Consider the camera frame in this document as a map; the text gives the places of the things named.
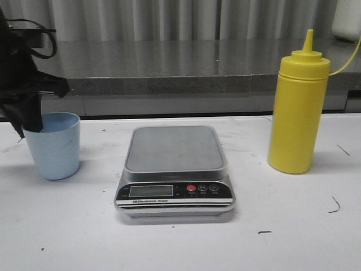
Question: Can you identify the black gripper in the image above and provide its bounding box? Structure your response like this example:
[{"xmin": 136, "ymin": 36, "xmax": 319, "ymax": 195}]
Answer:
[{"xmin": 1, "ymin": 12, "xmax": 70, "ymax": 138}]

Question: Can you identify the light blue plastic cup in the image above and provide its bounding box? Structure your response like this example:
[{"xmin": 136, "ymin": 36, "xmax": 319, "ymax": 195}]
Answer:
[{"xmin": 23, "ymin": 112, "xmax": 80, "ymax": 180}]

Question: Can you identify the yellow squeeze bottle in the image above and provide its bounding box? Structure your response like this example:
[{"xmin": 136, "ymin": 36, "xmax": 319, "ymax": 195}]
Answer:
[{"xmin": 267, "ymin": 29, "xmax": 361, "ymax": 175}]

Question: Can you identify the silver electronic kitchen scale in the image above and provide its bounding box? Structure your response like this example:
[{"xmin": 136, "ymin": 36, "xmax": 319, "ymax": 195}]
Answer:
[{"xmin": 114, "ymin": 125, "xmax": 236, "ymax": 224}]

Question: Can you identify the grey stone counter shelf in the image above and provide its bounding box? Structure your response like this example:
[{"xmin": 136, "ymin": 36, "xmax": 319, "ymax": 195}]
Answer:
[{"xmin": 33, "ymin": 39, "xmax": 361, "ymax": 98}]

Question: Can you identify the white container in background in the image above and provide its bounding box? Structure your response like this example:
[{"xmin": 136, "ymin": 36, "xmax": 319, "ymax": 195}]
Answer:
[{"xmin": 331, "ymin": 0, "xmax": 360, "ymax": 42}]

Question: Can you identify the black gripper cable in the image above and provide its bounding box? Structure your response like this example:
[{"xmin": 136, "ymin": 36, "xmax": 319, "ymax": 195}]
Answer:
[{"xmin": 5, "ymin": 18, "xmax": 58, "ymax": 60}]

